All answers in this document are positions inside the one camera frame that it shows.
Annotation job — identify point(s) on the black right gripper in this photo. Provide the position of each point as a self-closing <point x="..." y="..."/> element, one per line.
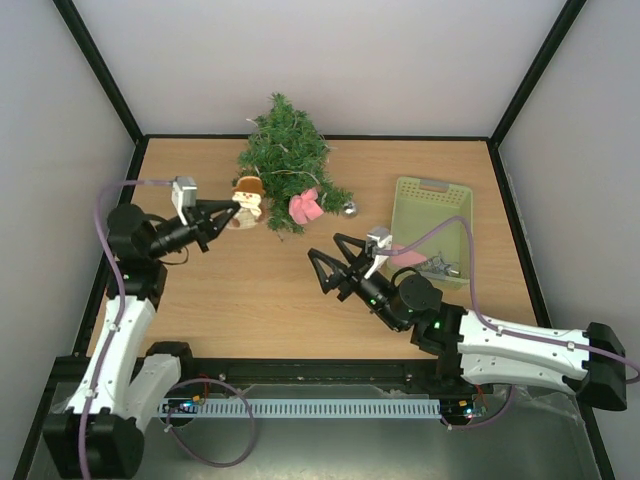
<point x="350" y="275"/>

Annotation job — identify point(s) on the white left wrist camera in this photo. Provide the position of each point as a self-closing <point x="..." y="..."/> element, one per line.
<point x="183" y="195"/>

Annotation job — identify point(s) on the light blue slotted cable duct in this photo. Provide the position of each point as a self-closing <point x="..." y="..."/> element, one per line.
<point x="232" y="408"/>

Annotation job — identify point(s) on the small green christmas tree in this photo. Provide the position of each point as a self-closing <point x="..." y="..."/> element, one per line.
<point x="280" y="188"/>

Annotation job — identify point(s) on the pink felt bow ornament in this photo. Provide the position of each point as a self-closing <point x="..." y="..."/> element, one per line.
<point x="304" y="208"/>

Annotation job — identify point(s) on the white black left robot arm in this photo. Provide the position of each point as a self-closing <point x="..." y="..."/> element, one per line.
<point x="100" y="433"/>

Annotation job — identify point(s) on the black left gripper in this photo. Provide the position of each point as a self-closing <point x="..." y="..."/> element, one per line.
<point x="203" y="227"/>

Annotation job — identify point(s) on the silver star ornament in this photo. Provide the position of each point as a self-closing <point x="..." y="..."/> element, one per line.
<point x="439" y="266"/>

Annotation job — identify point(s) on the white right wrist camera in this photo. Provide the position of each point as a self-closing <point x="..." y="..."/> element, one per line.
<point x="378" y="240"/>

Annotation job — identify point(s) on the snowman ornament brown hat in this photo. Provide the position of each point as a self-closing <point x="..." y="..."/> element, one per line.
<point x="248" y="193"/>

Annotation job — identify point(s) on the pink ornament in basket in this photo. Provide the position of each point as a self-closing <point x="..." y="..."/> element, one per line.
<point x="410" y="258"/>

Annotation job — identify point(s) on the clear led string lights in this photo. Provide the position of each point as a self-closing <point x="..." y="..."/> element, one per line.
<point x="286" y="141"/>

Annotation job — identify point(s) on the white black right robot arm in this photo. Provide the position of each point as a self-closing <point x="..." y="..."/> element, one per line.
<point x="588" y="364"/>

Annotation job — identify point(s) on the silver disco ball ornament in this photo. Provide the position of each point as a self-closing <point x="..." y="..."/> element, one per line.
<point x="350" y="210"/>

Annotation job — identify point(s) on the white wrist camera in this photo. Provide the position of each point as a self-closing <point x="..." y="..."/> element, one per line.
<point x="183" y="195"/>
<point x="378" y="240"/>

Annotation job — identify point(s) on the green perforated plastic basket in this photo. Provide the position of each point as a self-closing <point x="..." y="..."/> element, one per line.
<point x="421" y="205"/>

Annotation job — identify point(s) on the black front mounting rail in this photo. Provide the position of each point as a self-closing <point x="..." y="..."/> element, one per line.
<point x="380" y="373"/>

